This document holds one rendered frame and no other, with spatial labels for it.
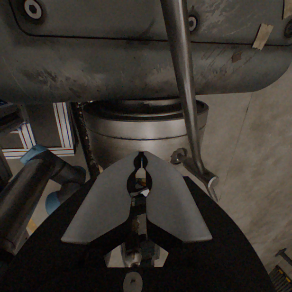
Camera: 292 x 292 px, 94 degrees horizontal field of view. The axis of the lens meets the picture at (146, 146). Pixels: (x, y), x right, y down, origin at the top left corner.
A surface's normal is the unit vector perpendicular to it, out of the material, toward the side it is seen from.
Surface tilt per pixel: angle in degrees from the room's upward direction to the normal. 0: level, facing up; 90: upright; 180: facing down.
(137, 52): 3
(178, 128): 8
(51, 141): 0
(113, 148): 38
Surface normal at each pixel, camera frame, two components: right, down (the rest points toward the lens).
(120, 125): -0.27, 0.46
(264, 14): 0.25, 0.45
